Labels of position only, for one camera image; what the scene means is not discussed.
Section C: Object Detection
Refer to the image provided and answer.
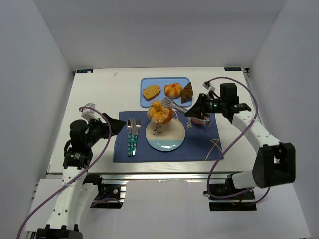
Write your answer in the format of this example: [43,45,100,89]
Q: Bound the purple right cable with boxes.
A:
[202,76,271,205]

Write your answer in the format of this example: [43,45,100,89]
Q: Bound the metal fork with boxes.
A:
[133,118,141,156]

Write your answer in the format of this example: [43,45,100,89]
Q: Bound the cream and blue plate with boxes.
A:
[145,118,185,152]

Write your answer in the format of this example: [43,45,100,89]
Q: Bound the toast slice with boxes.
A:
[142,85,161,101]

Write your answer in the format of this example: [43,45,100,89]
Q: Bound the metal knife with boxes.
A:
[130,118,136,156]

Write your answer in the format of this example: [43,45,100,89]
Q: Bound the round orange pumpkin bun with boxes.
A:
[164,83,183,98]

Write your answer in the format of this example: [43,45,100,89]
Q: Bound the brown chocolate croissant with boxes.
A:
[180,82,193,104]

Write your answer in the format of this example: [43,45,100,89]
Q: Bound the blue tray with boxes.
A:
[140,77,190,108]

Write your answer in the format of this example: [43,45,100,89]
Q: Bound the metal spoon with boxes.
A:
[127,118,133,157]

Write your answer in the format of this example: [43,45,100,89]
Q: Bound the orange sugared bun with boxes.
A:
[147,100,173,125]

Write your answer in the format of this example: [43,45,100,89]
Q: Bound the blue fabric placemat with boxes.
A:
[113,111,222,163]

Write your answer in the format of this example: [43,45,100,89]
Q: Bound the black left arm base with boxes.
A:
[84,174,127,209]

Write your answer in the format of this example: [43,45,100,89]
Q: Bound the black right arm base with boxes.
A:
[203,176,257,212]

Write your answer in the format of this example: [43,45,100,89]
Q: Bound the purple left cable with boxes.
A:
[16,106,124,239]

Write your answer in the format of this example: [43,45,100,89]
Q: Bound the purple cable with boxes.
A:
[202,76,271,205]
[16,106,124,239]

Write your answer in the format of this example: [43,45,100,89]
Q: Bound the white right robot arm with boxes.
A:
[185,83,296,189]

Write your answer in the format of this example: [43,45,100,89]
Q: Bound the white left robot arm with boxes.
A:
[35,113,126,239]

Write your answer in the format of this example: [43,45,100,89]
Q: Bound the metal tongs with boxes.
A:
[161,96,211,126]

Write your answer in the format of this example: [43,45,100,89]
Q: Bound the aluminium table frame rail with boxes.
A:
[46,171,240,182]

